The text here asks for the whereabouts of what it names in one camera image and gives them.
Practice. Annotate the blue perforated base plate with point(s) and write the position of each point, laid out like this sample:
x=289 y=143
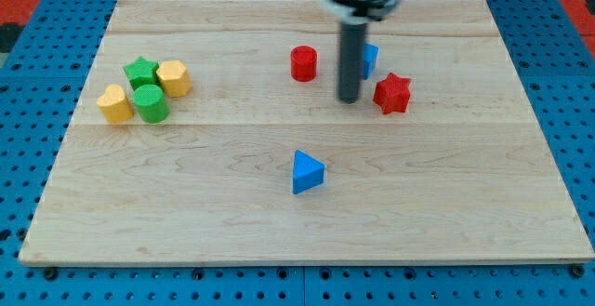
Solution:
x=41 y=82

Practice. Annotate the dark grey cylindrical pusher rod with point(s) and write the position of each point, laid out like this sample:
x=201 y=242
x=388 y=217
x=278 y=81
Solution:
x=350 y=61

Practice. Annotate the yellow hexagon block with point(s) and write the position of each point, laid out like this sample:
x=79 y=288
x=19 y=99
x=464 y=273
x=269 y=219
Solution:
x=174 y=78

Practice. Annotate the blue cube block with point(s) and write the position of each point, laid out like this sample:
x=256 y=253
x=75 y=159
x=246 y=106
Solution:
x=370 y=60

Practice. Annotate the green star block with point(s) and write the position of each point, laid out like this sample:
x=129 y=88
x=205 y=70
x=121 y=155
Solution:
x=141 y=72

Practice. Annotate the red star block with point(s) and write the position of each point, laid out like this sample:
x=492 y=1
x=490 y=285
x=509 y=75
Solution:
x=392 y=94

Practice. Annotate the green cylinder block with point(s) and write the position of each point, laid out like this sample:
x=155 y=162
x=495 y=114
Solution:
x=151 y=103

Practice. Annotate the yellow heart block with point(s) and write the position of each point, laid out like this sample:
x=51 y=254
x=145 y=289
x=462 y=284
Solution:
x=114 y=105

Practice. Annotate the blue triangle block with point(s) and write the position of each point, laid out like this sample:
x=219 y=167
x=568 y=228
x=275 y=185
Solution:
x=307 y=172

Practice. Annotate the red cylinder block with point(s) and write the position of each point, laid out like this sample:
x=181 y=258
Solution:
x=303 y=66

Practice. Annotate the light wooden board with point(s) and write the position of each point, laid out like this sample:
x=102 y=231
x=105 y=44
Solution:
x=208 y=133

